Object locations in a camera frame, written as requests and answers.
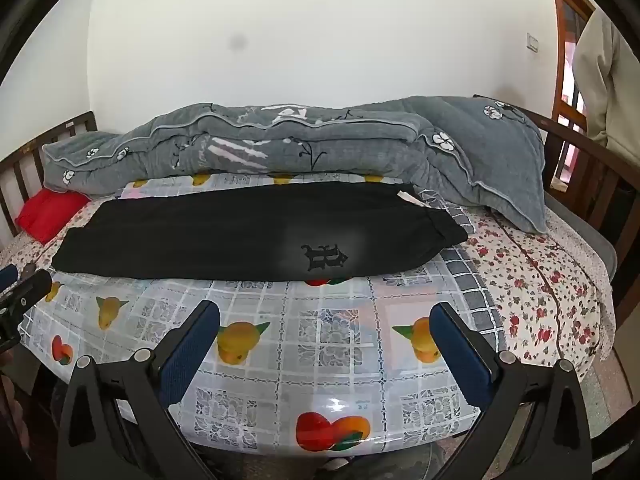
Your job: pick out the grey mattress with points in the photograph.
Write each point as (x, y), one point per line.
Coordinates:
(585, 230)

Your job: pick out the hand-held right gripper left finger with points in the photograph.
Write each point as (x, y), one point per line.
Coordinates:
(192, 355)

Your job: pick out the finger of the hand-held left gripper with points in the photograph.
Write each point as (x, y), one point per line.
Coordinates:
(7, 276)
(35, 287)

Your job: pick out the fruit print plastic sheet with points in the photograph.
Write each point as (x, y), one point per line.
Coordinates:
(310, 320)

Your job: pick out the white light switch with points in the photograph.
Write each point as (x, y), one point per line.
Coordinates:
(533, 42)

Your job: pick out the grey floral pillow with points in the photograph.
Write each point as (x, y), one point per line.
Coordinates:
(505, 170)

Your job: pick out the grey floral quilt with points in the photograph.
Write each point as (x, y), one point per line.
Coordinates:
(250, 145)

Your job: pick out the wooden door frame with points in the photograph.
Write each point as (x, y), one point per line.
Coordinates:
(562, 60)

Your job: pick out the red pillow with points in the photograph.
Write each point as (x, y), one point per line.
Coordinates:
(50, 215)

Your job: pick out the floral bedsheet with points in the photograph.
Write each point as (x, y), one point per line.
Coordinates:
(540, 280)

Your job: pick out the beige jacket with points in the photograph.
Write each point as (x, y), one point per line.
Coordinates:
(610, 85)

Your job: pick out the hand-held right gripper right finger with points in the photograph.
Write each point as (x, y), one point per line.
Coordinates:
(460, 355)

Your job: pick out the dark wooden bed frame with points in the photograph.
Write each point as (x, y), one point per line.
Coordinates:
(600, 175)

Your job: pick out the black pants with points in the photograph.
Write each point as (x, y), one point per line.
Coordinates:
(200, 235)

